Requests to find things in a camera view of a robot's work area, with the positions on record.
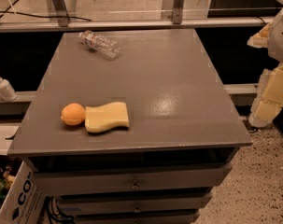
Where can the white pump dispenser bottle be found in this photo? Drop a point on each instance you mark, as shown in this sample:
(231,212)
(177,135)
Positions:
(6,90)

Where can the orange fruit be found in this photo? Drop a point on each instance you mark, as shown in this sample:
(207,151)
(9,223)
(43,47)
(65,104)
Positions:
(73,114)

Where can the grey drawer cabinet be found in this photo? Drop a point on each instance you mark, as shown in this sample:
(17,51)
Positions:
(184,130)

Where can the metal railing frame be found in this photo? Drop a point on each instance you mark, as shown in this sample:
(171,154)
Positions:
(100,15)

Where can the white cardboard box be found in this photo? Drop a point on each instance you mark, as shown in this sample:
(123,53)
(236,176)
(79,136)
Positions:
(24,200)

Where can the clear plastic water bottle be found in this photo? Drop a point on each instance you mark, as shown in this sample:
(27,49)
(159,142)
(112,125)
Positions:
(106,46)

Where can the yellow sponge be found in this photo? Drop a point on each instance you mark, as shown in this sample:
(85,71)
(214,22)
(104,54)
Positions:
(106,117)

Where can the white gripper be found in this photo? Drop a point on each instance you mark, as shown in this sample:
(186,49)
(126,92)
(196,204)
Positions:
(280,41)

